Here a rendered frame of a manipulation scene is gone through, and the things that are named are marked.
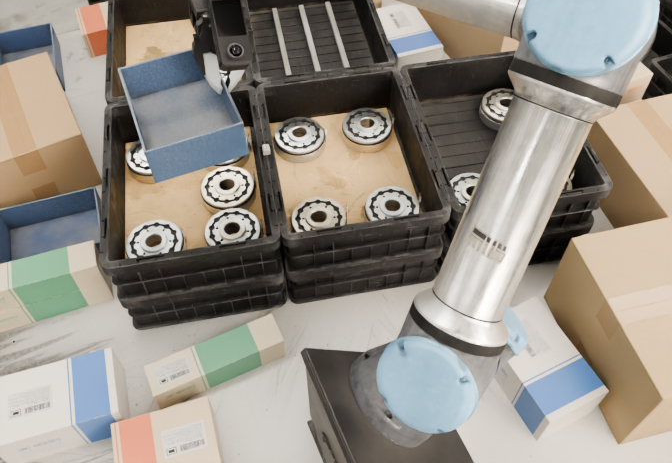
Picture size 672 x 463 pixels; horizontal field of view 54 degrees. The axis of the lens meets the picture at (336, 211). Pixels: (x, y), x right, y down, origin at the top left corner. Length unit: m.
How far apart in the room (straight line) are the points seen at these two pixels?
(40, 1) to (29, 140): 2.06
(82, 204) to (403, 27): 0.89
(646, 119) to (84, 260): 1.16
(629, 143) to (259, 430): 0.91
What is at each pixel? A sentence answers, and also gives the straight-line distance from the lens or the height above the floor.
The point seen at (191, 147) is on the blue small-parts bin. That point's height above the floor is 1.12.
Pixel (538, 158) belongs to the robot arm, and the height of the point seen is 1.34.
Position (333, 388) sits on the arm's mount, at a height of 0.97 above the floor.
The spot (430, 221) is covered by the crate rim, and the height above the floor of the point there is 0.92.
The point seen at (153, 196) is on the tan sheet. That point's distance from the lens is 1.35.
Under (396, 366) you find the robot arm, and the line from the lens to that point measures 0.76.
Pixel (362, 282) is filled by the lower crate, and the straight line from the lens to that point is 1.29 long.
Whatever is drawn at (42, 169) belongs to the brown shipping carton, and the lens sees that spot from 1.51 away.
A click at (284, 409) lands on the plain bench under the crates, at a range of 1.22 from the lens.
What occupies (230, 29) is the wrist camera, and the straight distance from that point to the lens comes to 0.96.
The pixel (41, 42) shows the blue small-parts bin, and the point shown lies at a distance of 1.99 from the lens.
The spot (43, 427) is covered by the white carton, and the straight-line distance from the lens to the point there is 1.21.
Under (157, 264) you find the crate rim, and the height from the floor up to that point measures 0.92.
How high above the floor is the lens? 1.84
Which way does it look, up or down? 52 degrees down
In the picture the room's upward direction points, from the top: straight up
